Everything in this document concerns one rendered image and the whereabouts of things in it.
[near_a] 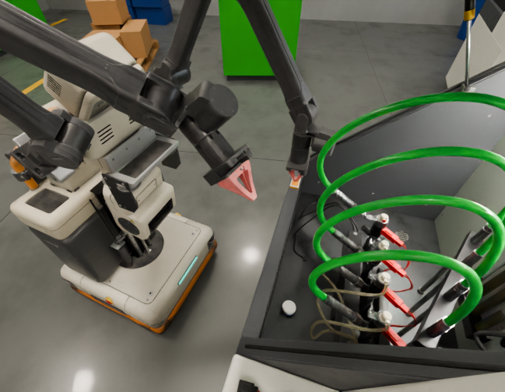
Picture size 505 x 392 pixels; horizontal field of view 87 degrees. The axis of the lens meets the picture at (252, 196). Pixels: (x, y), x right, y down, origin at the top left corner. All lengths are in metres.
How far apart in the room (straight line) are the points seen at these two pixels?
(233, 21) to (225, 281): 3.00
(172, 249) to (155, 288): 0.24
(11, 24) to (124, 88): 0.15
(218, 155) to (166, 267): 1.15
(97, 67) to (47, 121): 0.26
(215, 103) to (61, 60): 0.22
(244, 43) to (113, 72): 3.40
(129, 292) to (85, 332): 0.43
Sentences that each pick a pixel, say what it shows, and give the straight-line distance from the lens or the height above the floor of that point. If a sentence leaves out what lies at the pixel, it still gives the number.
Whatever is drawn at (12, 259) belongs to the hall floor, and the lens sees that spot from 2.47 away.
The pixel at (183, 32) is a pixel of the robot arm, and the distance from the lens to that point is 0.91.
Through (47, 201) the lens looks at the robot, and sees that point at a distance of 1.36.
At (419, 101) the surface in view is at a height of 1.40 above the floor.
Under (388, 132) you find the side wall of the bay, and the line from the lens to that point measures 0.93.
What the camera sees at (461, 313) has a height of 1.21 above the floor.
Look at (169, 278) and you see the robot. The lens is 1.55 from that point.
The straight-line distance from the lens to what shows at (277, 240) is 0.80.
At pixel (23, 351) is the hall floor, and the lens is 2.06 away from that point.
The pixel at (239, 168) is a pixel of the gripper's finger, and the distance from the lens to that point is 0.52.
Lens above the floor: 1.62
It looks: 47 degrees down
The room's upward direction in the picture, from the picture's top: straight up
